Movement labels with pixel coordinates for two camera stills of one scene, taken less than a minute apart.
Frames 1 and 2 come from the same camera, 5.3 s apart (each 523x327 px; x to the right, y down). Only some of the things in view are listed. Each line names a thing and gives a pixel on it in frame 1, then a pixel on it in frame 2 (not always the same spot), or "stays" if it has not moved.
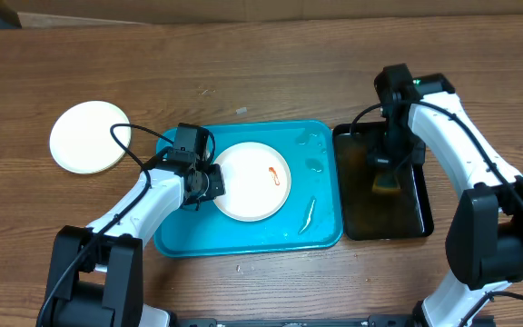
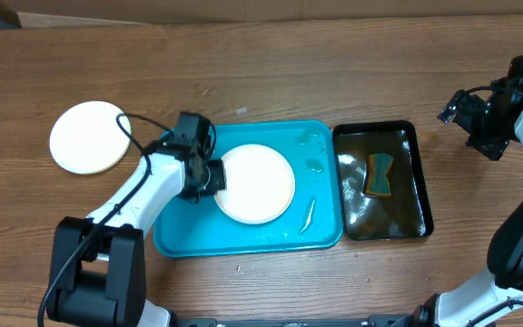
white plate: [81, 139] stays
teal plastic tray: [310, 218] stays
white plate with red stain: [258, 181] stays
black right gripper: [380, 160] -> [465, 123]
